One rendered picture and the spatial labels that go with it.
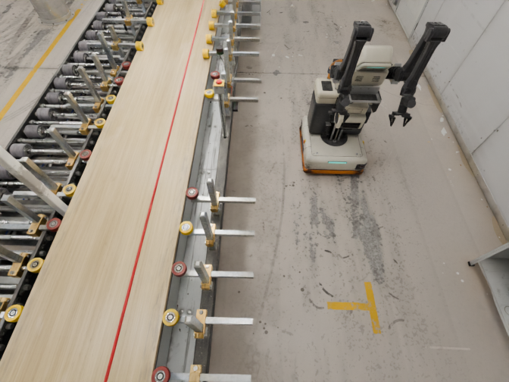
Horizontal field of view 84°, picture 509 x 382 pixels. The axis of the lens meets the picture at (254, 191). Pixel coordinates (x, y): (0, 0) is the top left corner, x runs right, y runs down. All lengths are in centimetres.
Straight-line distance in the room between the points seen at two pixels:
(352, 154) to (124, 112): 212
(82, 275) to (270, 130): 247
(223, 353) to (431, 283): 183
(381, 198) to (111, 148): 251
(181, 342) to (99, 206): 97
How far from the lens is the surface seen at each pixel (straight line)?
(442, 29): 209
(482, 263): 312
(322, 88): 279
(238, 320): 162
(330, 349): 252
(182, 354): 187
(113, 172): 214
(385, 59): 228
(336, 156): 294
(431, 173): 360
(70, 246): 196
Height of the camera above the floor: 245
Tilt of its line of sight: 57 degrees down
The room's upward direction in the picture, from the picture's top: 1 degrees clockwise
